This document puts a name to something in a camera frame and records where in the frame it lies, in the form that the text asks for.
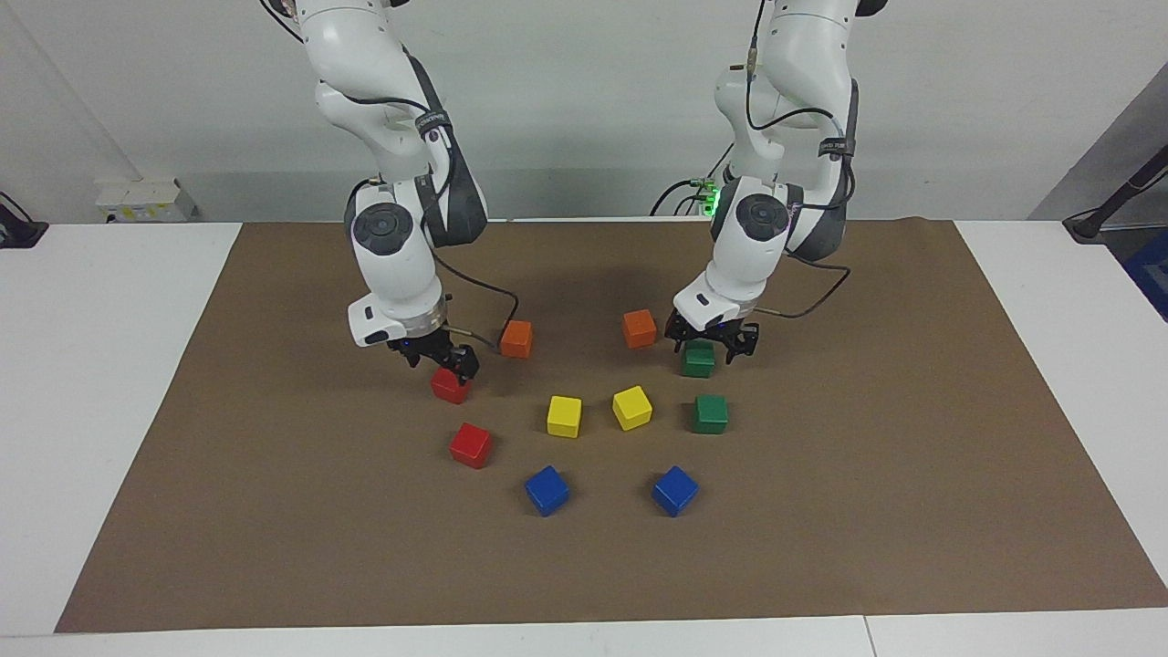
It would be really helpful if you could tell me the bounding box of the white wall socket box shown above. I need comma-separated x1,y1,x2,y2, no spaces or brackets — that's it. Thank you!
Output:
94,178,197,223

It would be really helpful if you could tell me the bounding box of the red wooden cube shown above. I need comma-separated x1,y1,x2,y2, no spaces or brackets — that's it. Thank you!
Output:
449,422,495,470
431,368,473,405

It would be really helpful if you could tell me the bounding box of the blue crate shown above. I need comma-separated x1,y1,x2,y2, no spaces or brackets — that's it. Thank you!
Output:
1124,228,1168,322

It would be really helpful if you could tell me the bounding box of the brown paper table mat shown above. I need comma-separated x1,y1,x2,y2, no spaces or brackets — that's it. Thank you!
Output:
55,217,1168,633

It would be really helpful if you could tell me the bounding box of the yellow wooden cube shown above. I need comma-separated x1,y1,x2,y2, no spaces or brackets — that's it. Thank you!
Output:
611,385,653,432
546,395,583,439

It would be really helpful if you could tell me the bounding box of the black stand leg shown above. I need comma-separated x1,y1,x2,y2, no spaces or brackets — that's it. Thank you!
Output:
1063,146,1168,243

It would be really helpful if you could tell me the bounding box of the black base cable bundle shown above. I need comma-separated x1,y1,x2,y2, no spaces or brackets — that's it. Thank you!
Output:
650,144,735,217

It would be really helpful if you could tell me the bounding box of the blue wooden cube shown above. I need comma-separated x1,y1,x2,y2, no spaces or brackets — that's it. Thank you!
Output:
525,465,570,517
652,465,700,518

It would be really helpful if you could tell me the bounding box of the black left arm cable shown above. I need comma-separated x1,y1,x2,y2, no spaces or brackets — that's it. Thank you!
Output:
744,0,854,320

